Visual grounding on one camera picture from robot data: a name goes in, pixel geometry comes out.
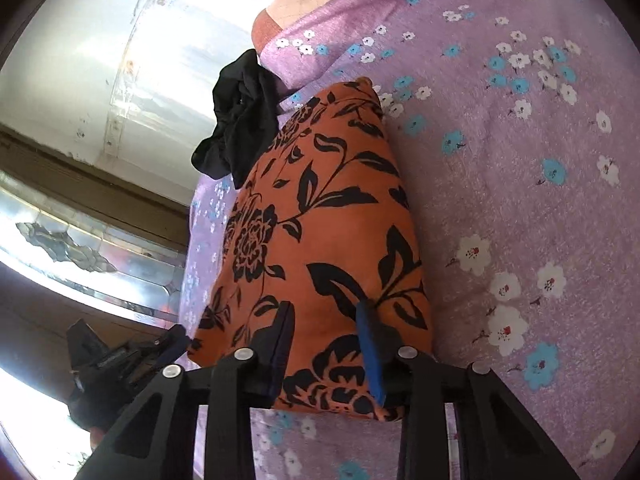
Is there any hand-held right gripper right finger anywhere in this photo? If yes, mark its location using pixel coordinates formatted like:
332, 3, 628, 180
355, 299, 582, 480

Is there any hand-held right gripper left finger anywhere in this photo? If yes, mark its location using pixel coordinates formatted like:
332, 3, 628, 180
75, 301, 295, 480

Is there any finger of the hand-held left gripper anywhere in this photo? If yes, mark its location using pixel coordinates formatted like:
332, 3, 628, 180
147, 324, 192, 368

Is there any orange black floral garment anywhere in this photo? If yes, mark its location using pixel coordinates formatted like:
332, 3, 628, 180
189, 76, 434, 424

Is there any decorated glass panel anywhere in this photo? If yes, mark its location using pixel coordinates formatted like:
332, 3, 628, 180
0, 170, 193, 322

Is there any purple floral bedsheet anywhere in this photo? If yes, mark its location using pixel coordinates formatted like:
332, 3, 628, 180
181, 0, 640, 480

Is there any black cloth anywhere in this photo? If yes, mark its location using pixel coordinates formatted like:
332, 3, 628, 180
190, 49, 282, 192

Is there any pink beige mattress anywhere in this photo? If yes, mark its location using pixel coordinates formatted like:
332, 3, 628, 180
251, 0, 353, 57

